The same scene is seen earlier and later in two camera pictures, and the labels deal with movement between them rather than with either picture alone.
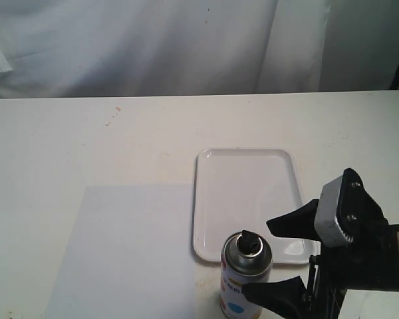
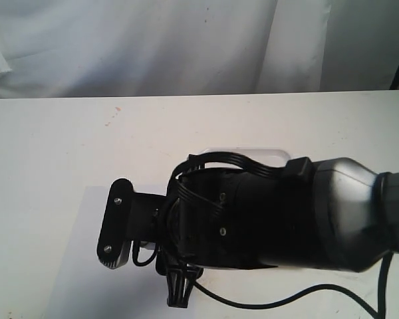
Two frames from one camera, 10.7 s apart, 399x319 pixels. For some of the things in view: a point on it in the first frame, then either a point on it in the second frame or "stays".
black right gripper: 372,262 -> 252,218
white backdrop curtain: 85,48 stays
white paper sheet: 131,256 stays
